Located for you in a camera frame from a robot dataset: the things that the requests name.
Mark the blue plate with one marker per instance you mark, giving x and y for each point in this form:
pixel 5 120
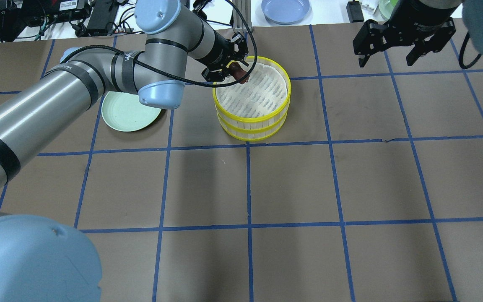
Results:
pixel 285 12

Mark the black power adapter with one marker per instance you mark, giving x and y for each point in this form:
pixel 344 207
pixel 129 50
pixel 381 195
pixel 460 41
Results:
pixel 354 11

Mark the yellow steamer tier centre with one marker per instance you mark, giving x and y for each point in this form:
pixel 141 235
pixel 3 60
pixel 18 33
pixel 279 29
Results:
pixel 251 132

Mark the brown steamed bun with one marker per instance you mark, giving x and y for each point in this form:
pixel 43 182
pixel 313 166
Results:
pixel 238 73

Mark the light green plate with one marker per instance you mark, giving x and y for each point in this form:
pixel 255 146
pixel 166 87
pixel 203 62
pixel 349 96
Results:
pixel 123 112

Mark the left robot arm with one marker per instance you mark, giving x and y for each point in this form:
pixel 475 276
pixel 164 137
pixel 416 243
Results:
pixel 42 260

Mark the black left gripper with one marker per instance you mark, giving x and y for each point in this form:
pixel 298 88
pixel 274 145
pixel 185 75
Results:
pixel 220 50

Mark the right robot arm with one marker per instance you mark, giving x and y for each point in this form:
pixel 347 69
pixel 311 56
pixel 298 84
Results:
pixel 471 50

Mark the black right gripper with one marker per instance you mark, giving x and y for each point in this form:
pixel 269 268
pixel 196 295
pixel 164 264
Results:
pixel 421 17

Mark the aluminium frame post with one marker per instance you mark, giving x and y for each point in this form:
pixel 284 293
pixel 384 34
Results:
pixel 242 16

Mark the black electronics box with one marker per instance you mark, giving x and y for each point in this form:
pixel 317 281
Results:
pixel 101 20

